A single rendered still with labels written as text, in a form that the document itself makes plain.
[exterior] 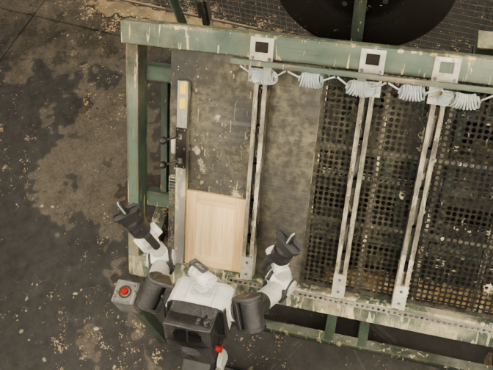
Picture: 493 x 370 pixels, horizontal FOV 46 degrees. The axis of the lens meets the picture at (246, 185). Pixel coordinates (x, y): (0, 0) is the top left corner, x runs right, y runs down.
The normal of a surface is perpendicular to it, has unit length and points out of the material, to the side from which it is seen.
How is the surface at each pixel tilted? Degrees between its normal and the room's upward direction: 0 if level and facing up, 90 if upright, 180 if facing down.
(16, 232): 0
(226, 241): 51
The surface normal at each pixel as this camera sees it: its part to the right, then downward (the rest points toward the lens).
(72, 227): -0.11, -0.49
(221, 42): -0.25, 0.36
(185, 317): 0.00, -0.79
